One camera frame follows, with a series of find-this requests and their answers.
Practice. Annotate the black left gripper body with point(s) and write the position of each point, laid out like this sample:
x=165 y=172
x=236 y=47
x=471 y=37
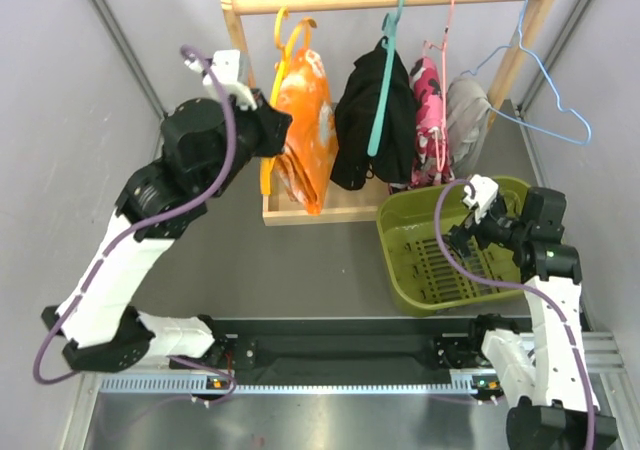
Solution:
x=253 y=130

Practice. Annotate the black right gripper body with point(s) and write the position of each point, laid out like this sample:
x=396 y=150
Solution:
x=492 y=228

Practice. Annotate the orange plastic hanger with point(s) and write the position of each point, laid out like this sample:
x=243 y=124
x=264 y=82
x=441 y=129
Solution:
x=304 y=27

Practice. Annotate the orange white trousers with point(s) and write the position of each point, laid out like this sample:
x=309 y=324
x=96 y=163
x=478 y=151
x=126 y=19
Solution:
x=311 y=145

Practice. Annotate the black trousers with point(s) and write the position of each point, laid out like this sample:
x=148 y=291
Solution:
x=354 y=120

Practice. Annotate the teal plastic hanger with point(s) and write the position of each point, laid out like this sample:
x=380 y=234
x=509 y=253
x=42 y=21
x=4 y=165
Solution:
x=388 y=42

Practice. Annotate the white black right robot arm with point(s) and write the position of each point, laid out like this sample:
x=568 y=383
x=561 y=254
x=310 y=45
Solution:
x=552 y=404

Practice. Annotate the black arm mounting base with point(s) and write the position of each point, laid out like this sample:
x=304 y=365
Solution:
x=250 y=352

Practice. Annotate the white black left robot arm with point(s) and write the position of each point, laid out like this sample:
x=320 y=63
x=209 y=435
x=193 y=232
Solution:
x=205 y=145

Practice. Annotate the pink camouflage trousers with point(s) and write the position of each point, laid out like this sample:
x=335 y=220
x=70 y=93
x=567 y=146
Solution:
x=432 y=162

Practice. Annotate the grey trousers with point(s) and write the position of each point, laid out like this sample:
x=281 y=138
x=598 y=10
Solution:
x=467 y=111

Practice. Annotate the olive green plastic basket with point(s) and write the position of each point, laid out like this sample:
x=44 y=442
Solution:
x=422 y=280

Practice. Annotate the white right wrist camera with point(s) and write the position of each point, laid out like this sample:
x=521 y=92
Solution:
x=479 y=194

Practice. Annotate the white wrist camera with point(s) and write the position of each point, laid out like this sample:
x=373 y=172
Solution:
x=479 y=194
x=231 y=68

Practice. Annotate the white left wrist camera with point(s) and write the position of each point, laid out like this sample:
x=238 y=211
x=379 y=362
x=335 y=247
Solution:
x=231 y=68

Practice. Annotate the pink wire hanger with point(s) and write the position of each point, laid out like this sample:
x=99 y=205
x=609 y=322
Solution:
x=442 y=95

